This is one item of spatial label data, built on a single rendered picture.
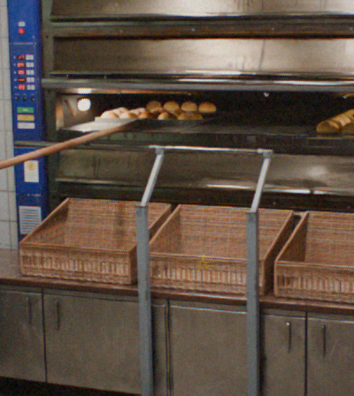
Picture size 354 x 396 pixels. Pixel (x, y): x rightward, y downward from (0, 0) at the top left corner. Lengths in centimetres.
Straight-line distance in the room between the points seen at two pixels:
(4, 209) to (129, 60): 103
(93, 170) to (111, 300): 79
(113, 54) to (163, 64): 26
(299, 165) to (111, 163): 93
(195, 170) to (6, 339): 116
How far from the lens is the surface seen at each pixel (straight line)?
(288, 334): 444
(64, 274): 483
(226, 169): 496
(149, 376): 467
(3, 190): 548
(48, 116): 530
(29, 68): 529
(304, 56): 479
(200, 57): 494
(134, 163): 513
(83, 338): 481
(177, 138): 502
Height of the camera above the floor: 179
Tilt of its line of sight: 10 degrees down
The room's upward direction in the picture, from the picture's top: 1 degrees counter-clockwise
